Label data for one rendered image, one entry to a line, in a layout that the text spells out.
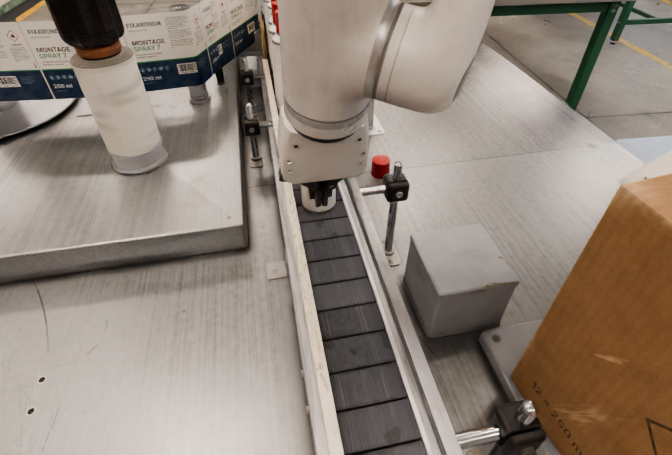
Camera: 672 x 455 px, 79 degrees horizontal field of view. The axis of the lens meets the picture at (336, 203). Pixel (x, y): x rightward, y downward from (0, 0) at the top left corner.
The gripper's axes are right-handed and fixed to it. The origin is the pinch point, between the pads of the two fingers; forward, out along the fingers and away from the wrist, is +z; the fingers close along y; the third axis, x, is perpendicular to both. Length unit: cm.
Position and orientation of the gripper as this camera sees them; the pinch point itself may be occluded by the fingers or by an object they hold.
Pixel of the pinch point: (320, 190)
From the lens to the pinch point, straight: 55.1
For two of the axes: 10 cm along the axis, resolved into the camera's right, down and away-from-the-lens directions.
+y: -9.8, 1.3, -1.5
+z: -0.7, 4.9, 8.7
